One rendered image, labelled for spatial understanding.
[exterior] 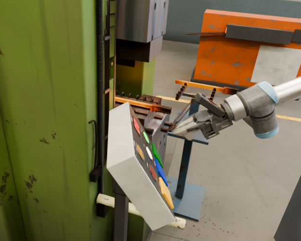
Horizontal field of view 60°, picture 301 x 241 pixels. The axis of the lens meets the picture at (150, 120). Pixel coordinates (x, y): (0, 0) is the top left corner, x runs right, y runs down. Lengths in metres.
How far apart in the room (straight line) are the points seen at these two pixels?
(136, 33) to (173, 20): 7.80
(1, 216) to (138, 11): 1.21
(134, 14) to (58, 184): 0.85
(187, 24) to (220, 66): 4.18
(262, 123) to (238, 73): 3.95
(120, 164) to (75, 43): 0.48
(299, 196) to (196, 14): 7.47
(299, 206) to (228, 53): 3.35
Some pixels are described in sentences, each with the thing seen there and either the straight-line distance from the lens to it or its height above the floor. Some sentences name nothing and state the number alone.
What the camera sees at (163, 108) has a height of 1.01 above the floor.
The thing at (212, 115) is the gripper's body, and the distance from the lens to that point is 0.95.
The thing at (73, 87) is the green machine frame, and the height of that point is 1.22.
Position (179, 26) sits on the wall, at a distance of 8.93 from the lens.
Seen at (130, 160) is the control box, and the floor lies 1.18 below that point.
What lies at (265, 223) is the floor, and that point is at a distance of 2.38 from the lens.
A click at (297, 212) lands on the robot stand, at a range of 2.02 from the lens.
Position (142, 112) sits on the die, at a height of 0.99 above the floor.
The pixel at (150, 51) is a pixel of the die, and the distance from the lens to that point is 1.21.
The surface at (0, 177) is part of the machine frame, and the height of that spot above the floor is 0.71.
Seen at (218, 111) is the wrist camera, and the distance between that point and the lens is 0.95.
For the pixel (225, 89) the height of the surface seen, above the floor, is 0.98.
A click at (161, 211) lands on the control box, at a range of 0.81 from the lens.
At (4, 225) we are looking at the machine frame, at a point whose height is 0.41.
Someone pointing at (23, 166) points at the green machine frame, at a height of 0.75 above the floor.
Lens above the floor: 1.58
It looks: 27 degrees down
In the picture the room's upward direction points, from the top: 5 degrees clockwise
